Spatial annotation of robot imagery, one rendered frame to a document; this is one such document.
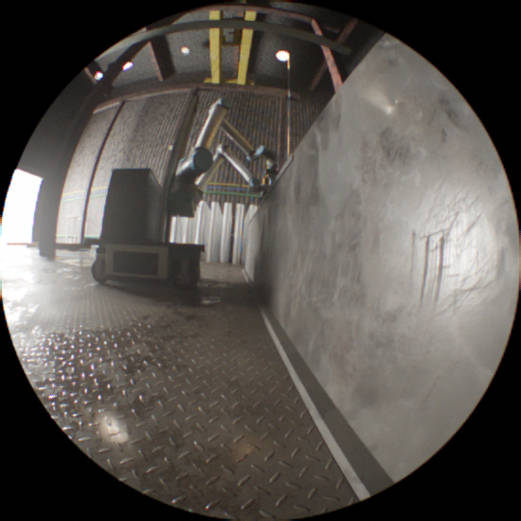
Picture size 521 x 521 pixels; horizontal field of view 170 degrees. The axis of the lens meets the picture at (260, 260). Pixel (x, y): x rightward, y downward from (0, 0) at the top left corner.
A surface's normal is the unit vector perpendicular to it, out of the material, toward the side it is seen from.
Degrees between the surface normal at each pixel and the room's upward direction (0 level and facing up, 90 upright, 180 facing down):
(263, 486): 0
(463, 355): 90
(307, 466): 0
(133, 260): 90
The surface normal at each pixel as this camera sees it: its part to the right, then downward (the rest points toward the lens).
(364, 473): 0.07, -1.00
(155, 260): 0.33, 0.07
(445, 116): -0.98, -0.07
